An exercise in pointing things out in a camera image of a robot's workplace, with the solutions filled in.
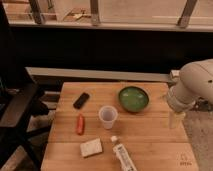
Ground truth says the black eraser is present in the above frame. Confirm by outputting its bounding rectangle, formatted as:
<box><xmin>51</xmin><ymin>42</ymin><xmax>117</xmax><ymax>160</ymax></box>
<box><xmin>73</xmin><ymin>93</ymin><xmax>90</xmax><ymax>109</ymax></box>

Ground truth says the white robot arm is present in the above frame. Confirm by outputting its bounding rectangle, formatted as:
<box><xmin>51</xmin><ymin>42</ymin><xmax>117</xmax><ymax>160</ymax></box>
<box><xmin>166</xmin><ymin>59</ymin><xmax>213</xmax><ymax>129</ymax></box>

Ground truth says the green ceramic bowl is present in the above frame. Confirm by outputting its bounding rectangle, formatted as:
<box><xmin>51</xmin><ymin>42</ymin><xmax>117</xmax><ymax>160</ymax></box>
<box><xmin>118</xmin><ymin>86</ymin><xmax>149</xmax><ymax>113</ymax></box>

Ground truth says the translucent plastic cup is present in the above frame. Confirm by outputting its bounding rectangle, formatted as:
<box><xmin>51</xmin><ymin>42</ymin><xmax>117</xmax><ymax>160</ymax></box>
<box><xmin>98</xmin><ymin>106</ymin><xmax>118</xmax><ymax>129</ymax></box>

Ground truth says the small box on bench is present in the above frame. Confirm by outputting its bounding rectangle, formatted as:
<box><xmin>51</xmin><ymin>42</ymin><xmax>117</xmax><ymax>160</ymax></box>
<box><xmin>170</xmin><ymin>70</ymin><xmax>179</xmax><ymax>80</ymax></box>

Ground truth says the white tube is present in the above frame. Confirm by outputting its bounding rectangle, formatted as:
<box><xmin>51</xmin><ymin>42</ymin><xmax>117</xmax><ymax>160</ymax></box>
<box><xmin>111</xmin><ymin>136</ymin><xmax>138</xmax><ymax>171</ymax></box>

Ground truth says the white sponge block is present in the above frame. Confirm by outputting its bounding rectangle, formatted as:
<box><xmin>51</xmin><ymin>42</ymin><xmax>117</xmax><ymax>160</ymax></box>
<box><xmin>80</xmin><ymin>138</ymin><xmax>103</xmax><ymax>157</ymax></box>

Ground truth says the black chair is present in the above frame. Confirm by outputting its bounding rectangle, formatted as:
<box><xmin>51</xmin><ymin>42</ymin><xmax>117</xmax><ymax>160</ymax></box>
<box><xmin>0</xmin><ymin>82</ymin><xmax>50</xmax><ymax>170</ymax></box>

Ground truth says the grey bench rail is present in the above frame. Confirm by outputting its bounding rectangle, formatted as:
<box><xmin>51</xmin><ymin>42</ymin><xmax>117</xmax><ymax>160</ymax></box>
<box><xmin>27</xmin><ymin>67</ymin><xmax>175</xmax><ymax>83</ymax></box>

